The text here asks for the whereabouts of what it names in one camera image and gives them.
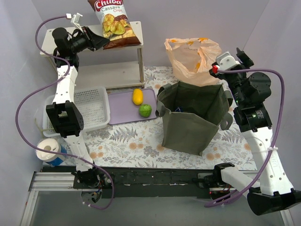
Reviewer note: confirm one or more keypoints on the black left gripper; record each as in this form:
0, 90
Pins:
87, 38

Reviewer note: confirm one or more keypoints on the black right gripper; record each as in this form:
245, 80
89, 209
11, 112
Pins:
237, 69

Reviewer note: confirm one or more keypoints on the cassava chips bag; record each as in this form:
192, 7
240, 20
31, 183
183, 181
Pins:
115, 23

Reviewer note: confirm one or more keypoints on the orange plastic grocery bag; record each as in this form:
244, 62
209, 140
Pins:
191, 59

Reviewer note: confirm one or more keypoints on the yellow mango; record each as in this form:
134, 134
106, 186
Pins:
137, 96

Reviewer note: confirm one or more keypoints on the green canvas tote bag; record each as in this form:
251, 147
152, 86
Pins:
205, 111

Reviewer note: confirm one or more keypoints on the blue snack packet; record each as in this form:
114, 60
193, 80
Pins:
179, 109

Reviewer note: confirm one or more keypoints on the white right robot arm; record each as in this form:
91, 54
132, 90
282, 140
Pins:
270, 190

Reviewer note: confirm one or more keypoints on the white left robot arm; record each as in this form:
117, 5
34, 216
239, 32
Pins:
65, 117

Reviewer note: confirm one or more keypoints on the white two-tier shelf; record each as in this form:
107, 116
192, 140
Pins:
93, 70

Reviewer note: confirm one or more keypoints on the white perforated plastic basket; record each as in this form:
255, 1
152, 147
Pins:
93, 104

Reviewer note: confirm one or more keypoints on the purple plastic tray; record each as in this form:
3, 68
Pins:
123, 110

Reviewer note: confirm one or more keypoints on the floral patterned table mat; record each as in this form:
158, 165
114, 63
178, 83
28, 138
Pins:
138, 144

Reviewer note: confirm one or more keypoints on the white paper towel roll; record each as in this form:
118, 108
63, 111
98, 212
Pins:
53, 155

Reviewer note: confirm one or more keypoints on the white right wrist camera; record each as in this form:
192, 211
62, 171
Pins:
224, 62

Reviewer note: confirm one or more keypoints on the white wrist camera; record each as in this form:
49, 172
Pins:
224, 62
75, 20

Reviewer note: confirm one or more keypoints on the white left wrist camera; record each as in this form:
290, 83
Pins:
75, 20

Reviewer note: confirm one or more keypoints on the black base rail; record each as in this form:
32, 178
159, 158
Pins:
147, 182

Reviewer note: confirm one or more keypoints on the aluminium frame rail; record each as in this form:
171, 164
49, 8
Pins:
45, 181

